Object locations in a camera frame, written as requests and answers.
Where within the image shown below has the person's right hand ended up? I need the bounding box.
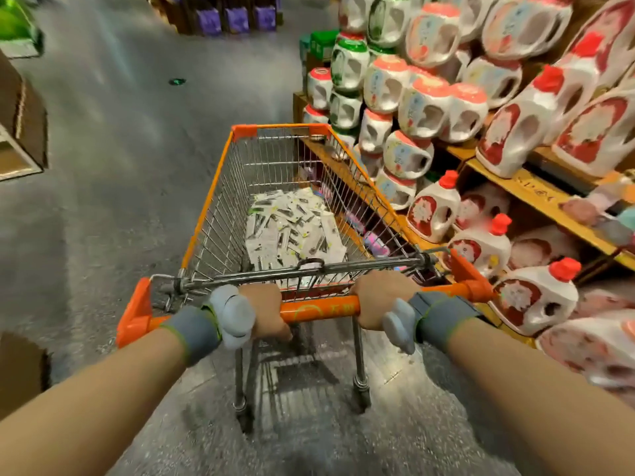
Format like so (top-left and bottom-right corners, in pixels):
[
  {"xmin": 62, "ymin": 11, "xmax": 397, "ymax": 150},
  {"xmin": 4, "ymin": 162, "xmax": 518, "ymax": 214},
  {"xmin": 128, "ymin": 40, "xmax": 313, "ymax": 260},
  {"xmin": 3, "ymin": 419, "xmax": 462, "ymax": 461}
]
[{"xmin": 354, "ymin": 270, "xmax": 423, "ymax": 328}]

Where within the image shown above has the person's left hand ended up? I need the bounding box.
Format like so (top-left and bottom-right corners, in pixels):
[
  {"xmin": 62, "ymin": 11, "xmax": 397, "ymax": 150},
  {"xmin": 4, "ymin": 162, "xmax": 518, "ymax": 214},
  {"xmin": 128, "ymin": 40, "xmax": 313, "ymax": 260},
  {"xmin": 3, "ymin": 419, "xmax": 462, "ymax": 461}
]
[{"xmin": 238, "ymin": 282, "xmax": 294, "ymax": 343}]

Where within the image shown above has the orange wire shopping cart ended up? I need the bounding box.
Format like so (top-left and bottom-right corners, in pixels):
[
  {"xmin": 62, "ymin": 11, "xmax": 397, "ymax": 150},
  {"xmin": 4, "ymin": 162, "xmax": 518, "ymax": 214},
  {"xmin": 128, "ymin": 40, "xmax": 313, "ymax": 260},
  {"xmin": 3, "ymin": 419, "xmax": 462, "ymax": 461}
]
[{"xmin": 116, "ymin": 124, "xmax": 497, "ymax": 432}]

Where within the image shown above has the pile of packets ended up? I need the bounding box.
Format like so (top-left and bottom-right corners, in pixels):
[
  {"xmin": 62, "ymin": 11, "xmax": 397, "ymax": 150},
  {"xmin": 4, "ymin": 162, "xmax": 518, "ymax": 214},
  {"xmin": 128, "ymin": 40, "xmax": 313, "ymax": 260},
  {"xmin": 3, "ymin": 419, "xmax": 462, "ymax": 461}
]
[{"xmin": 243, "ymin": 186, "xmax": 351, "ymax": 286}]

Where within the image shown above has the person's left forearm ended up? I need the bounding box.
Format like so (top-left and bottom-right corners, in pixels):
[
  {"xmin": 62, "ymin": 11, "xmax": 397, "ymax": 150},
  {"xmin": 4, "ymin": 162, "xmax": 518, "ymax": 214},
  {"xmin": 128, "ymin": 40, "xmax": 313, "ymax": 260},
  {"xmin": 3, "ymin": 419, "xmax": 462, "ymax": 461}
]
[{"xmin": 0, "ymin": 327, "xmax": 190, "ymax": 476}]

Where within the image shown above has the person's right forearm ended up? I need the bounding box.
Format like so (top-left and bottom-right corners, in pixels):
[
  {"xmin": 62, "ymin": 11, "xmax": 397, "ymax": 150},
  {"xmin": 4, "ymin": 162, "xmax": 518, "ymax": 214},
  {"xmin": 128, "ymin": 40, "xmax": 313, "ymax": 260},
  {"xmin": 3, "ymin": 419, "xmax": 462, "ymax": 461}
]
[{"xmin": 446, "ymin": 317, "xmax": 635, "ymax": 476}]

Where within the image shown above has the wooden detergent shelf unit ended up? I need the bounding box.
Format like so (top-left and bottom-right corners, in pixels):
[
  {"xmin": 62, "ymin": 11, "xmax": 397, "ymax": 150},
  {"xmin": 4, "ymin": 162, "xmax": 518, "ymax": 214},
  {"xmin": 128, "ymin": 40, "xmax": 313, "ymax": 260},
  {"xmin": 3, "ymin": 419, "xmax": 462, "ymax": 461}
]
[{"xmin": 290, "ymin": 89, "xmax": 635, "ymax": 348}]

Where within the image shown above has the grey wrist tracker band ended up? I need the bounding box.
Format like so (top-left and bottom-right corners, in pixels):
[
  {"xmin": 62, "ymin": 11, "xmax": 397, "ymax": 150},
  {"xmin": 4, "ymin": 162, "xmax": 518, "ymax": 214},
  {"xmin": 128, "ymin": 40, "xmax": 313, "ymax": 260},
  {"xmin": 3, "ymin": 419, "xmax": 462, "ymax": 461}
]
[
  {"xmin": 382, "ymin": 290, "xmax": 487, "ymax": 356},
  {"xmin": 161, "ymin": 284, "xmax": 259, "ymax": 365}
]

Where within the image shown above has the row of red-capped detergent bottles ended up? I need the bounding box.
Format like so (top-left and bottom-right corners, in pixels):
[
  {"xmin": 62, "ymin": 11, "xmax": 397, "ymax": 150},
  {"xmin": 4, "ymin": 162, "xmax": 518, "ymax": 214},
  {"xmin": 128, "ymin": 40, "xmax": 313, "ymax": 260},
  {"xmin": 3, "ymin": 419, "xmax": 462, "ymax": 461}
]
[{"xmin": 298, "ymin": 0, "xmax": 635, "ymax": 403}]

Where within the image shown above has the green-capped white bottle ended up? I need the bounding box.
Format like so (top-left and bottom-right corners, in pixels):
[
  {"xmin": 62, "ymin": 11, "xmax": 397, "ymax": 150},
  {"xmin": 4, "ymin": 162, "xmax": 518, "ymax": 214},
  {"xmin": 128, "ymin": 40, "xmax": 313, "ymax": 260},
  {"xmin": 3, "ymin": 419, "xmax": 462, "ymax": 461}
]
[
  {"xmin": 331, "ymin": 32, "xmax": 371, "ymax": 93},
  {"xmin": 367, "ymin": 0, "xmax": 413, "ymax": 48}
]

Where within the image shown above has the stack of purple boxes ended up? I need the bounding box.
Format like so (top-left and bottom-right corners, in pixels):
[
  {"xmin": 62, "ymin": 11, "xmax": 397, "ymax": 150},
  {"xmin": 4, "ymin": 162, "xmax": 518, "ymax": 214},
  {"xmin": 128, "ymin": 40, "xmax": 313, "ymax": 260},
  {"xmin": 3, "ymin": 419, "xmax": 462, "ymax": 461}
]
[{"xmin": 149, "ymin": 0, "xmax": 284, "ymax": 36}]

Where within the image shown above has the brown cardboard box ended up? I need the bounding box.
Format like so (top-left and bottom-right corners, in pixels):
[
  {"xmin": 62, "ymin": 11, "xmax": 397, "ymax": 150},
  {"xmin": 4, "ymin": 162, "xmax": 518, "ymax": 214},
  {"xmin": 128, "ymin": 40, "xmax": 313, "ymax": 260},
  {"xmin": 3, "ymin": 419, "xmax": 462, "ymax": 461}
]
[{"xmin": 0, "ymin": 49, "xmax": 49, "ymax": 182}]

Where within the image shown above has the green display stand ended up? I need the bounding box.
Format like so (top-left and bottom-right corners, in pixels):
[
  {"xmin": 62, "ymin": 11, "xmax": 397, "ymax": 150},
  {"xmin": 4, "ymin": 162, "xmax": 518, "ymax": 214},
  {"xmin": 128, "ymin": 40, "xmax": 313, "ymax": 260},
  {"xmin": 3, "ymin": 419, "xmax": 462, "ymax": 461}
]
[{"xmin": 0, "ymin": 0, "xmax": 46, "ymax": 58}]

